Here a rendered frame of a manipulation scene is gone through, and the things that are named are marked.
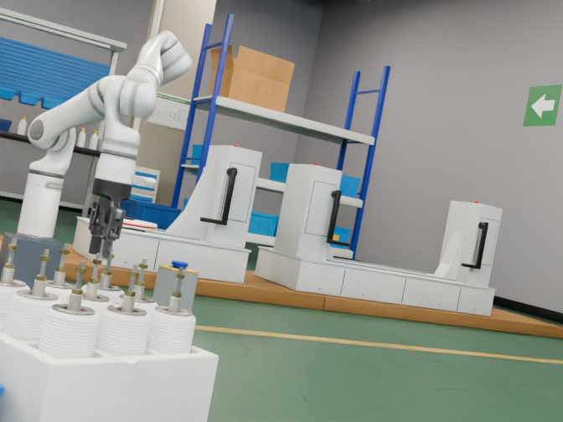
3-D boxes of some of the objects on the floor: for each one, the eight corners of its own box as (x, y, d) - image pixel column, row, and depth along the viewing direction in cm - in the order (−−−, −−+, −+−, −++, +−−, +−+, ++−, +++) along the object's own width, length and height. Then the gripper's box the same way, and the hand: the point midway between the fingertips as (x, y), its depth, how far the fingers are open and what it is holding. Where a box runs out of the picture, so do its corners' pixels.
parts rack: (161, 242, 694) (203, 23, 695) (322, 266, 783) (358, 72, 784) (183, 250, 638) (228, 12, 639) (353, 275, 726) (393, 67, 728)
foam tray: (-75, 398, 138) (-57, 308, 138) (91, 385, 168) (105, 311, 168) (30, 474, 113) (51, 363, 113) (203, 442, 143) (219, 355, 143)
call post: (133, 393, 167) (157, 265, 167) (156, 392, 173) (179, 267, 173) (152, 403, 163) (177, 271, 163) (174, 401, 168) (198, 273, 168)
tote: (109, 238, 624) (116, 197, 624) (152, 244, 646) (159, 204, 646) (128, 245, 582) (136, 201, 582) (173, 251, 604) (181, 209, 604)
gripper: (85, 172, 145) (69, 248, 145) (108, 177, 133) (91, 260, 133) (119, 178, 149) (105, 253, 149) (145, 184, 137) (129, 265, 137)
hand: (100, 250), depth 141 cm, fingers open, 6 cm apart
